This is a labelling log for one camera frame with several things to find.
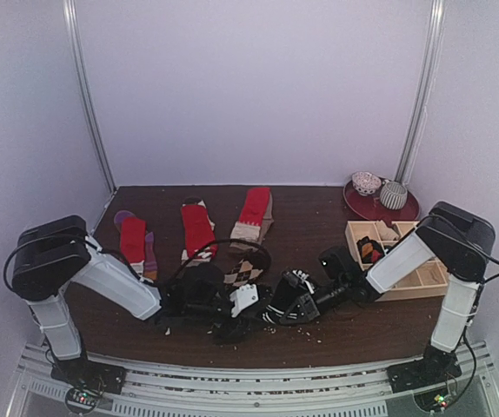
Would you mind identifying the red sock middle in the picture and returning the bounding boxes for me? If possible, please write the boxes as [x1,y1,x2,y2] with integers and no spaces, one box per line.
[181,202,215,258]

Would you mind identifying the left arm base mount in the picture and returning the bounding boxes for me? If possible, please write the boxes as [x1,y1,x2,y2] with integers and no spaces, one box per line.
[50,354,126,394]

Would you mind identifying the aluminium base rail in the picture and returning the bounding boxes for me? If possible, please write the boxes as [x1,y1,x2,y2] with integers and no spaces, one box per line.
[3,342,499,416]

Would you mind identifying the purple striped sock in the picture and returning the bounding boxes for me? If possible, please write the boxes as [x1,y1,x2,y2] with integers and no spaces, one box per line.
[114,210,157,284]

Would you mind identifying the grey striped cup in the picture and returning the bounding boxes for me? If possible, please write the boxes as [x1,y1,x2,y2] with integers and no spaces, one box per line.
[379,181,408,210]

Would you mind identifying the beige sock in box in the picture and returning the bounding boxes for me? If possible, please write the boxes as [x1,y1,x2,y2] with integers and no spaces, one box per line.
[376,221,400,242]

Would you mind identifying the red white sock right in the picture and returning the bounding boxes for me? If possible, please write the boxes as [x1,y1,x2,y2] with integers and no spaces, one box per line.
[230,187,273,243]

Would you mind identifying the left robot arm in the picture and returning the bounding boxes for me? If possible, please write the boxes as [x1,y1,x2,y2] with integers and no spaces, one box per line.
[3,215,271,386]

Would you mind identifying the rolled colourful socks in box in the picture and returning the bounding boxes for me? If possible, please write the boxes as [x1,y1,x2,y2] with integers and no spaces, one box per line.
[356,236,385,264]

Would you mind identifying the aluminium frame post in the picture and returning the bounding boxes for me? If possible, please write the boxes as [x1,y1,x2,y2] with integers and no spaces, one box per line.
[63,0,117,195]
[395,0,446,187]

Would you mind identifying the aluminium frame post left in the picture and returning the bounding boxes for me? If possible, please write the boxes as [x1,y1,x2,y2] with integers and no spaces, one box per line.
[63,0,117,195]

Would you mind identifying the red round tray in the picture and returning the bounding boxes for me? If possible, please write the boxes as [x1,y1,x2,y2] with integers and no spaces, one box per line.
[343,181,421,221]

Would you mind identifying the white patterned bowl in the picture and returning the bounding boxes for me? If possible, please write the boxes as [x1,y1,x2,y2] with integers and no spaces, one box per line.
[351,171,383,196]

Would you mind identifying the aluminium frame post right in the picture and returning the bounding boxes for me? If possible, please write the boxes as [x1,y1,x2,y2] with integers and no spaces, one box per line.
[395,0,446,187]

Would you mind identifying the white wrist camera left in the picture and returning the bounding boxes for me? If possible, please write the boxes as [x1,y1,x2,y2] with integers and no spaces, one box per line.
[229,284,259,318]

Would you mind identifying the red sock far left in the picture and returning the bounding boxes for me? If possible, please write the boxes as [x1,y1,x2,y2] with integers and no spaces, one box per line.
[120,217,146,275]

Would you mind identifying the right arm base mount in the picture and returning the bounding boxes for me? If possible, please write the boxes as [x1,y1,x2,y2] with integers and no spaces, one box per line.
[387,345,462,394]

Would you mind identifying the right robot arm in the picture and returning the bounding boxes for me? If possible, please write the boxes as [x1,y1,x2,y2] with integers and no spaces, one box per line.
[263,202,496,384]

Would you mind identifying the brown argyle sock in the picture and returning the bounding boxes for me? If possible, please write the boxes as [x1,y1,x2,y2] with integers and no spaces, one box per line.
[224,260,264,288]

